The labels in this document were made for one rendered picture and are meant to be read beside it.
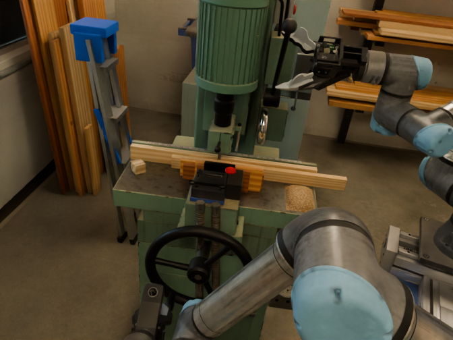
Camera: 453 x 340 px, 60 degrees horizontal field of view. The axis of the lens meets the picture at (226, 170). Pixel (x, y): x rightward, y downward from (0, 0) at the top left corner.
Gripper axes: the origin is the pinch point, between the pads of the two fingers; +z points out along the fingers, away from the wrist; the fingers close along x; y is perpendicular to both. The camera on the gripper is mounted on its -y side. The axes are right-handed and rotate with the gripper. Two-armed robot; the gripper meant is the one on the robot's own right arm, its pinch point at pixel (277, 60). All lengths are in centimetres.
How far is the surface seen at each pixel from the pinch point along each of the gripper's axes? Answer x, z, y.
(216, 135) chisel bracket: 13.7, 13.7, -21.4
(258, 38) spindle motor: -6.1, 5.2, -1.1
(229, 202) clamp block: 33.7, 7.1, -15.9
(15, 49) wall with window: -54, 141, -113
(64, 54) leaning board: -49, 107, -102
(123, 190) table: 33, 38, -25
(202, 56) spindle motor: -1.2, 18.9, -4.4
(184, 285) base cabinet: 57, 19, -50
